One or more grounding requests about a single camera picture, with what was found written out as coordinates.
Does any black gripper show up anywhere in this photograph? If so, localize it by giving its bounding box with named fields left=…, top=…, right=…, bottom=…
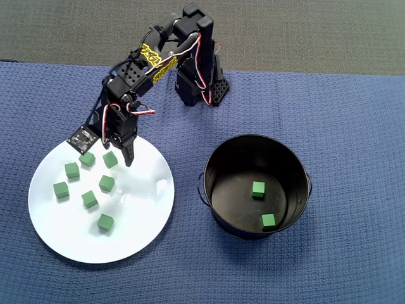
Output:
left=103, top=103, right=139, bottom=168

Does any white round plate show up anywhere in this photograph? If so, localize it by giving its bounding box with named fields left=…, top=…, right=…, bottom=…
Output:
left=27, top=132, right=175, bottom=264

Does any black metal bucket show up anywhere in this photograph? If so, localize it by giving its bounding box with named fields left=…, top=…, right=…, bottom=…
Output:
left=196, top=134, right=313, bottom=240

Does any blue woven tablecloth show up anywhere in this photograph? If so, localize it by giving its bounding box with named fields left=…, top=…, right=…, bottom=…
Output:
left=0, top=60, right=405, bottom=304

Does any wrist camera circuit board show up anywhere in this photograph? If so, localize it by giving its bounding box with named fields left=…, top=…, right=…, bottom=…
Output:
left=66, top=109, right=107, bottom=156

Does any red white gripper servo wire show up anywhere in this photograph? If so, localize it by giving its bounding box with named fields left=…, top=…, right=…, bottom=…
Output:
left=121, top=101, right=156, bottom=117

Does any thin black camera cable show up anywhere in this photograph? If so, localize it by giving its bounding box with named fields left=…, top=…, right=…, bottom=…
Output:
left=84, top=47, right=149, bottom=127

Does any red white arm servo wire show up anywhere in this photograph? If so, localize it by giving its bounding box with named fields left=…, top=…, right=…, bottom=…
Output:
left=186, top=31, right=219, bottom=105

